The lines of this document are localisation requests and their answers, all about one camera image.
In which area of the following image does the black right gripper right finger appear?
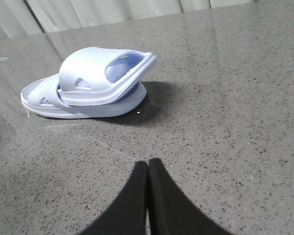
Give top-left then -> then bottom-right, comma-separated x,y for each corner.
148,158 -> 230,235

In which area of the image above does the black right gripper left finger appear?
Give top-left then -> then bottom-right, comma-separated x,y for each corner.
80,161 -> 147,235

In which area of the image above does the light blue slipper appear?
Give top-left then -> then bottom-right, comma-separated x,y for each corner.
21,74 -> 147,119
58,47 -> 157,106

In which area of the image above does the white pleated curtain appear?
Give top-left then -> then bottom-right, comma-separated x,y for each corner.
0,0 -> 245,40

